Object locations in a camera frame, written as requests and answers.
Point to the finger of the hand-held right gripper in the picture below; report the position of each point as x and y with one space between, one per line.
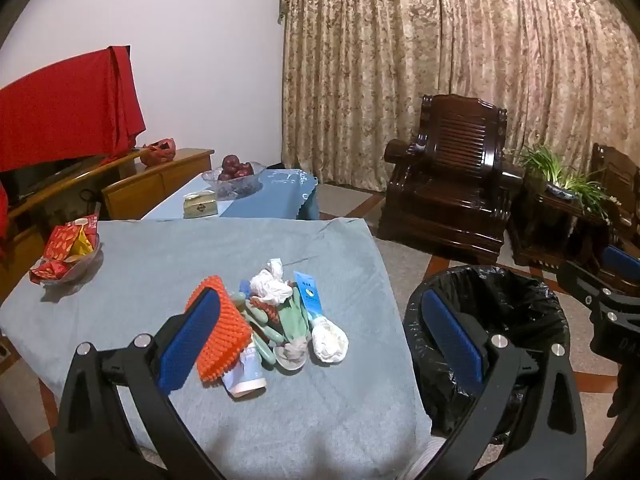
622 262
580 280

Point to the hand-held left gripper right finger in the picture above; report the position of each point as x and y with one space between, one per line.
452 340

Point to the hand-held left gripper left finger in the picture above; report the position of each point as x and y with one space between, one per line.
192 340

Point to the bin with black liner bag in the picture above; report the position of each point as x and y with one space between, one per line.
510 305

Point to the green rubber glove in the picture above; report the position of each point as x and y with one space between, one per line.
292 322

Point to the orange bristle brush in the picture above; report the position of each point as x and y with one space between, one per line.
227 335

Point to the dark wooden side table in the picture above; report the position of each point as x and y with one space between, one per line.
550 230

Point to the dark wooden armchair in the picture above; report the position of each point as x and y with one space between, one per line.
620 180
450 180

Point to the grey tablecloth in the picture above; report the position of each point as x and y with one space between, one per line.
150 260

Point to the white crumpled tissue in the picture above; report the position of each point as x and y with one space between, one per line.
270 285

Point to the green potted plant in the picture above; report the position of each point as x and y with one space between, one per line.
550 170

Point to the white crumpled plastic bag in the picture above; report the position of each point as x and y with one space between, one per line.
330 342

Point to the glass snack dish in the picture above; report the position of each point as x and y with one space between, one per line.
85 265

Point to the gold tissue box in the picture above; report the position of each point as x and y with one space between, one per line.
200 206

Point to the yellow snack packet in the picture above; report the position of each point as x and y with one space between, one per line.
81 246

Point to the wooden television cabinet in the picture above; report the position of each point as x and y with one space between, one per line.
135 192

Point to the small red snack packet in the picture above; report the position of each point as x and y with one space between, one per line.
50 270

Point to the glass fruit bowl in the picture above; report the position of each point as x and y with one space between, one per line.
240 185

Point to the red apple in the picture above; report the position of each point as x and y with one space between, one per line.
245 170
225 176
231 163

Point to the light blue tablecloth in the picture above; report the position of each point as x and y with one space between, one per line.
280 195

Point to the red plastic bag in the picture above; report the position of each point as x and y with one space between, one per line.
157 152

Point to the black television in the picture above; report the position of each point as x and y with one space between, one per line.
40 177

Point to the red cloth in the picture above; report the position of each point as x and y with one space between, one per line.
65 110

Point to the beige patterned curtain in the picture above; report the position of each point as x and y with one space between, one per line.
400 50

